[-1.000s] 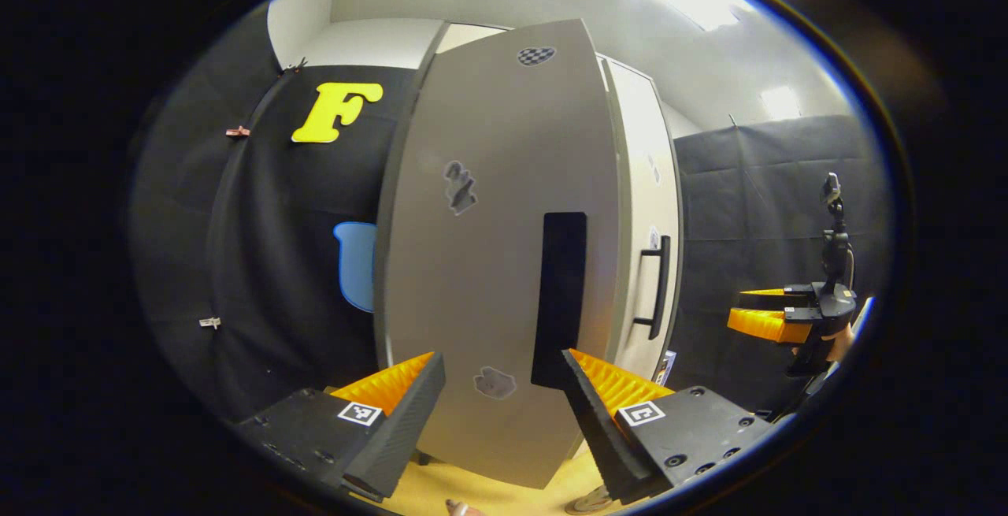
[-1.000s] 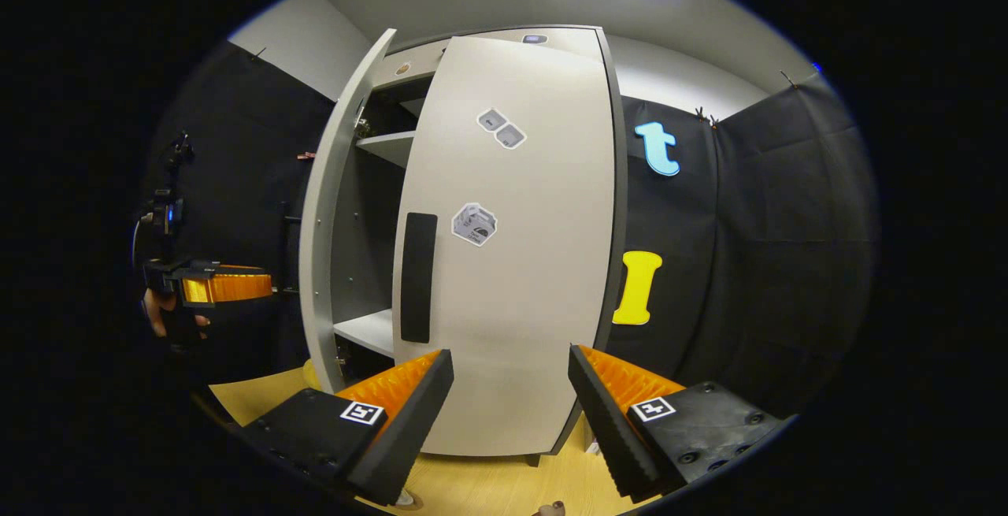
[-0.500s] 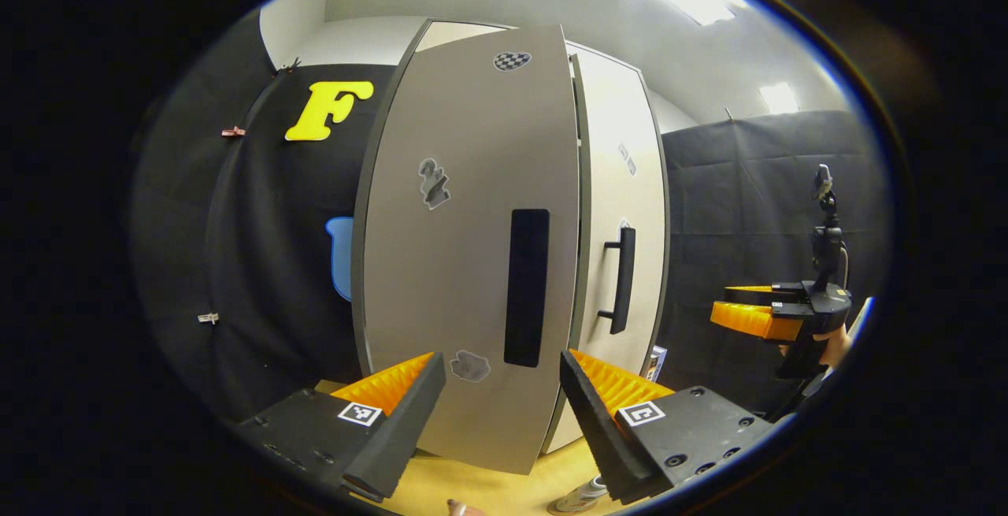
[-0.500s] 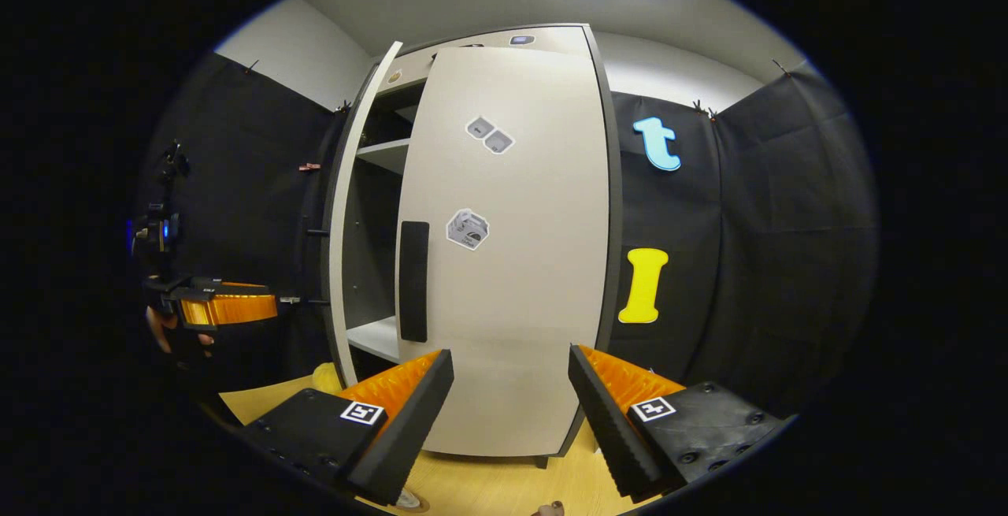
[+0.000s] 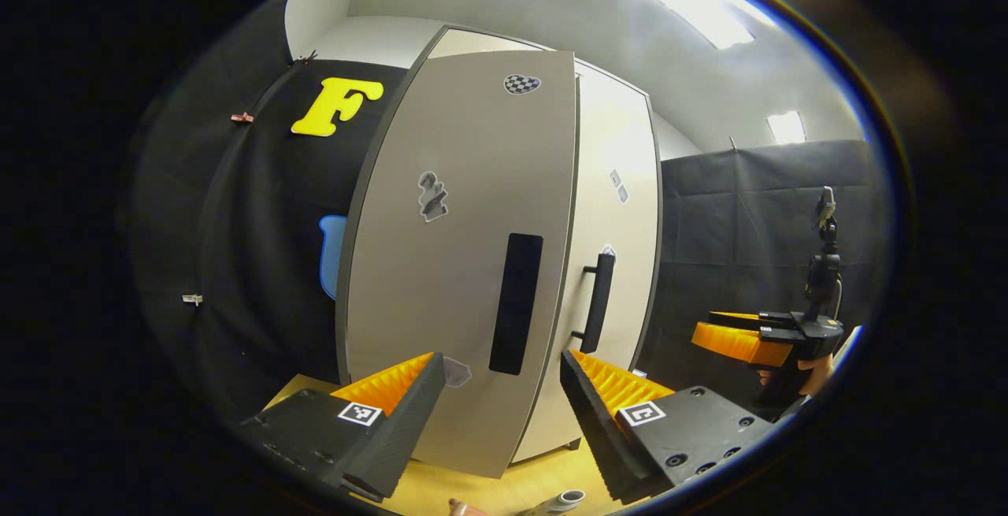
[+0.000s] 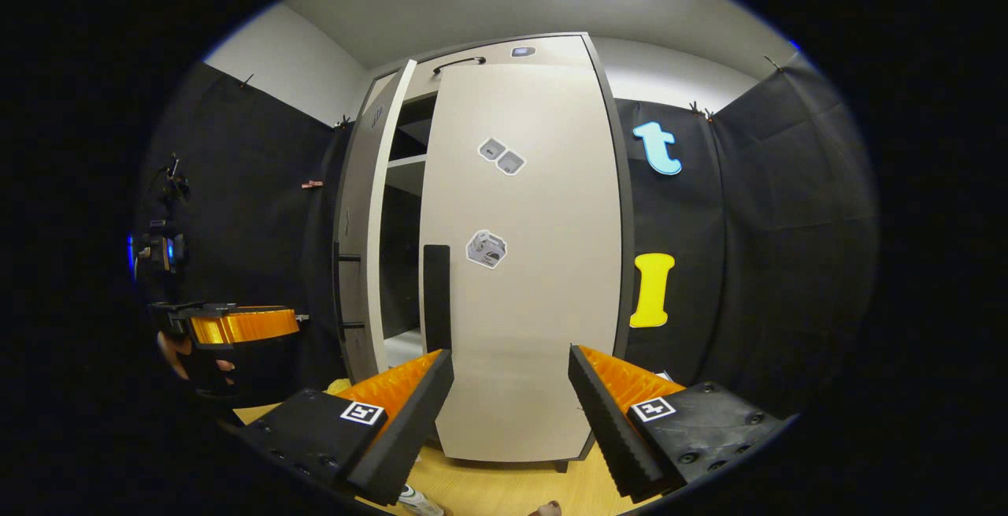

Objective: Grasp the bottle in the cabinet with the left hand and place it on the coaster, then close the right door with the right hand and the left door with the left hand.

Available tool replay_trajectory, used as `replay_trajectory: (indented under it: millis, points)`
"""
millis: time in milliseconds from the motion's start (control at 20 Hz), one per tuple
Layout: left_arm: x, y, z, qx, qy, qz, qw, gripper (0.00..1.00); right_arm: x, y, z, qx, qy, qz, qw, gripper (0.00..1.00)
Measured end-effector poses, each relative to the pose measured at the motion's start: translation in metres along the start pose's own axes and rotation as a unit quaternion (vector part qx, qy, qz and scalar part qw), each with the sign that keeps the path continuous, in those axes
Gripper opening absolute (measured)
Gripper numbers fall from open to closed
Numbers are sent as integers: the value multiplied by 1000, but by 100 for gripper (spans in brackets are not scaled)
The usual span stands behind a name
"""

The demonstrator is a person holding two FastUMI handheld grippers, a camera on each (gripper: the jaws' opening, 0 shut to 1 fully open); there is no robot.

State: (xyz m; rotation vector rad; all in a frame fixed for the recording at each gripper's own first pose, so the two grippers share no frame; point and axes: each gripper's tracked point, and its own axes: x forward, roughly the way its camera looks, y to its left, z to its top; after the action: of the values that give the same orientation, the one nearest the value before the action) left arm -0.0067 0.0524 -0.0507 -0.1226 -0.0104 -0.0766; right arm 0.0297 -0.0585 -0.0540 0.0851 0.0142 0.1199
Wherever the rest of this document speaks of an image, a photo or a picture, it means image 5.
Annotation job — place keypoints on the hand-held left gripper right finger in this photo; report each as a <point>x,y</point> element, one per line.
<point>594,429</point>

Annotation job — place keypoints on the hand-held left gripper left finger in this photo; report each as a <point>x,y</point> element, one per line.
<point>402,437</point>

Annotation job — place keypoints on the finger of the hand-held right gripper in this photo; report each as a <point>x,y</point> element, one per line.
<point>748,318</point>
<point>740,343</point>

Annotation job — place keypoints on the white cabinet door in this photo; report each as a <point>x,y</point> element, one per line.
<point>630,146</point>
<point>457,280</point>

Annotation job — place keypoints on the grey and white cabinet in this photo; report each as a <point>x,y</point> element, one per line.
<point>342,319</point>

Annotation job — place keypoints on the black backdrop cloth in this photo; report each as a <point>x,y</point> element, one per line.
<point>732,224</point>
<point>260,248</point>

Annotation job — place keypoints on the small ceiling light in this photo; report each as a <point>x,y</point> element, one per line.
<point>786,128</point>

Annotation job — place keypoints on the white cloth clip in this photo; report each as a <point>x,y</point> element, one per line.
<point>192,298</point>

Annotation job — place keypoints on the red cloth clip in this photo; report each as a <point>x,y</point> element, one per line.
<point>242,117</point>

